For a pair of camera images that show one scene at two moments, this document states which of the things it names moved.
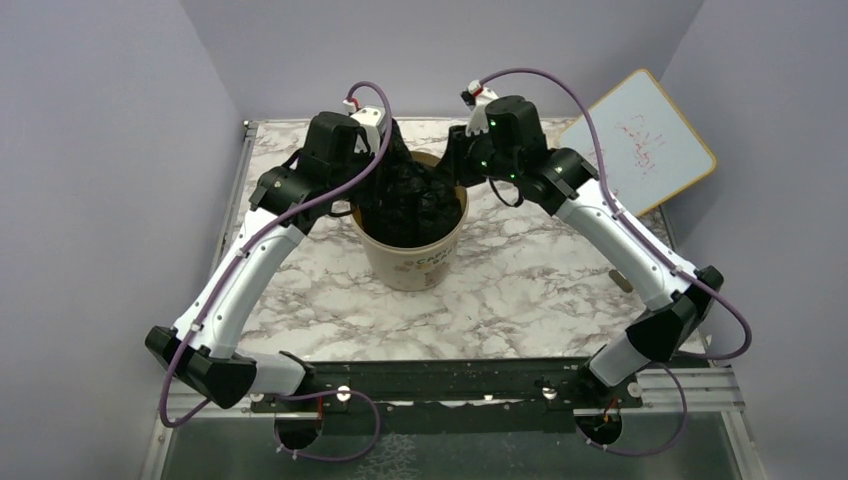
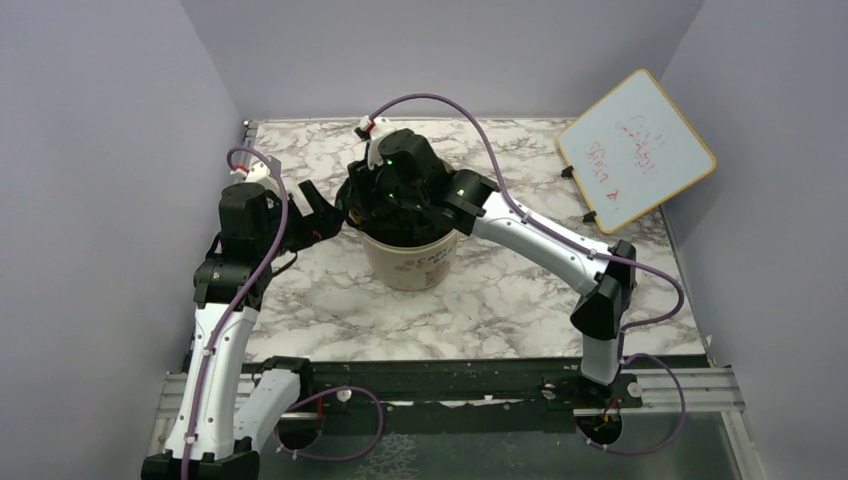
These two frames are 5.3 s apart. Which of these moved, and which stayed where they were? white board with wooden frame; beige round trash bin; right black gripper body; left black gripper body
Moved: left black gripper body; right black gripper body
Stayed: beige round trash bin; white board with wooden frame
